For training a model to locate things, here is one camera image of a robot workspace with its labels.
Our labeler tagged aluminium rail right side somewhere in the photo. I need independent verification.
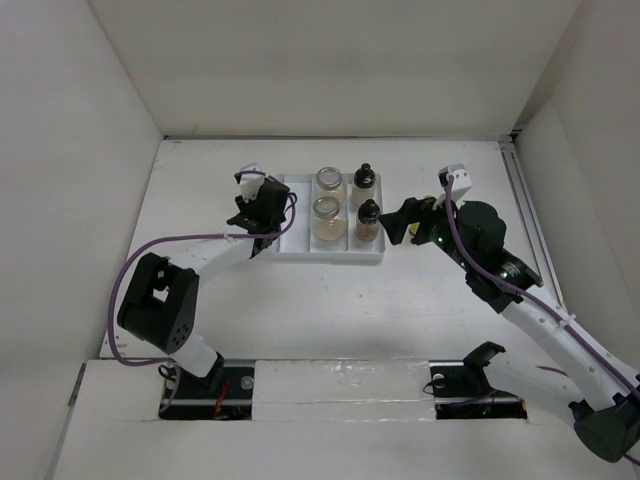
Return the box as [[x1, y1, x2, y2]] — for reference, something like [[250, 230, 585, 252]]
[[498, 135, 554, 286]]

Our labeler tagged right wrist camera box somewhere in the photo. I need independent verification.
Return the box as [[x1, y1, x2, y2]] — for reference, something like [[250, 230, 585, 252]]
[[437, 164, 473, 204]]

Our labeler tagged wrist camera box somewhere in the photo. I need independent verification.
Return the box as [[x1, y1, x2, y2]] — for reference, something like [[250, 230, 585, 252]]
[[234, 162, 267, 202], [437, 164, 473, 204]]

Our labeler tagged round glass jar silver lid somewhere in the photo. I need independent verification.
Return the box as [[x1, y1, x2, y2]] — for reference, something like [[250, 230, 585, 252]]
[[314, 166, 347, 204]]

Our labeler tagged white divided organizer tray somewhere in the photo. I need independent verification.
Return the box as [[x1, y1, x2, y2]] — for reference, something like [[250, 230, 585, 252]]
[[261, 173, 385, 264]]

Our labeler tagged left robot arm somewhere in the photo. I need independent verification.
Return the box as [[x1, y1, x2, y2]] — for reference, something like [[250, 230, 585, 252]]
[[109, 170, 296, 397]]

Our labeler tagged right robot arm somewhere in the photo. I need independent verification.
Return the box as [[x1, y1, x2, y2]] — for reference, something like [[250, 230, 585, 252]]
[[379, 197, 639, 463]]

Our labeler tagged white foam front block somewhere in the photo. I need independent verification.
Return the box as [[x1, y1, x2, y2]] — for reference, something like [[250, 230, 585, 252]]
[[252, 360, 435, 423]]

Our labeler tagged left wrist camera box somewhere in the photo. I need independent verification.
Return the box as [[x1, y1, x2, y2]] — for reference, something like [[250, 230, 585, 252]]
[[234, 162, 267, 202]]

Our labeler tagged black-cap bottle tan powder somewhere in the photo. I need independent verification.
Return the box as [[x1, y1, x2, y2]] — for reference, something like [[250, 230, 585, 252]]
[[355, 199, 381, 242]]

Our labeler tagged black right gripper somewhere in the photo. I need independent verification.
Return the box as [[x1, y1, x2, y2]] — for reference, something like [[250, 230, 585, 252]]
[[378, 189, 477, 272]]

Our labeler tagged black-cap bottle white powder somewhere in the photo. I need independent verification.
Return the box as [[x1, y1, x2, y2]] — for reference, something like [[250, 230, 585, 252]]
[[351, 163, 377, 207]]

